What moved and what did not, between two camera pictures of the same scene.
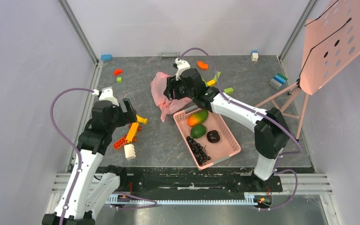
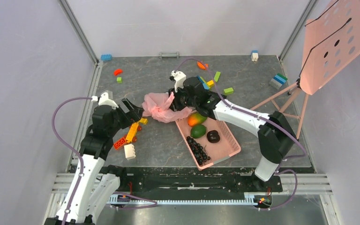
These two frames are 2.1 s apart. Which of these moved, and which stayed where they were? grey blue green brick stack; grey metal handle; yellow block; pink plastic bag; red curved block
Moved: pink plastic bag
Stayed: yellow block; red curved block; grey metal handle; grey blue green brick stack
